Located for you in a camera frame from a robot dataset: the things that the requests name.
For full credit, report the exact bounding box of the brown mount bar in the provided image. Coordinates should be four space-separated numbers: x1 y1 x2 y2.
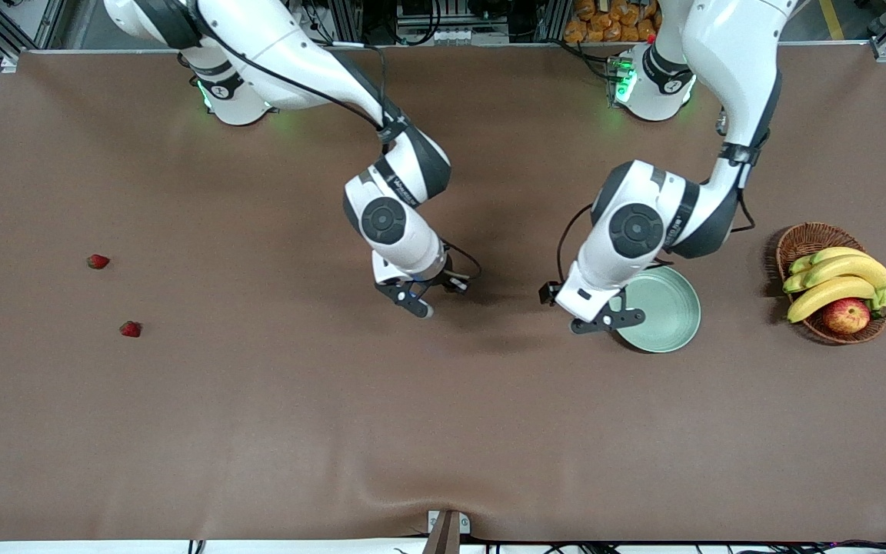
421 511 461 554

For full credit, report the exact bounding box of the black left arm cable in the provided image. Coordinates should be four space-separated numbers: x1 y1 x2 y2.
555 138 758 284

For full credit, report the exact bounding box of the large table cover mat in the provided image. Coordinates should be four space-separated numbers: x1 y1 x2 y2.
0 45 886 544

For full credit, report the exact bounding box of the silver bracket plate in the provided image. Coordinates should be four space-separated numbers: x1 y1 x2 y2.
427 510 471 534

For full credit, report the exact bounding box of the pale green round plate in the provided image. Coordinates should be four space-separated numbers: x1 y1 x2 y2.
608 265 701 354

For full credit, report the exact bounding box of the red yellow apple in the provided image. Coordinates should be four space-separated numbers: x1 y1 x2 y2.
822 298 871 335

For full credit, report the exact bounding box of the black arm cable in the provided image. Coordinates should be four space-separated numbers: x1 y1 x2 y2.
195 15 484 282
555 138 758 284

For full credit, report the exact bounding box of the yellow banana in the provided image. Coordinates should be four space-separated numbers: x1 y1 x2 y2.
788 246 871 276
783 254 886 312
786 276 879 324

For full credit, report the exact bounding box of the white terminal block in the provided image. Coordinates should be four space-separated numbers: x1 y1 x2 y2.
421 28 482 45

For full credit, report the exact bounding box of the brown wicker basket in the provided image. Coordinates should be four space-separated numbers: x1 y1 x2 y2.
775 222 886 345

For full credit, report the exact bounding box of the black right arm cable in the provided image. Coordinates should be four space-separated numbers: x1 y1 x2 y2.
195 15 484 282

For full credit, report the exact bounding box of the bag of orange buns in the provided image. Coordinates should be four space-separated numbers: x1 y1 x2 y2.
562 0 663 44

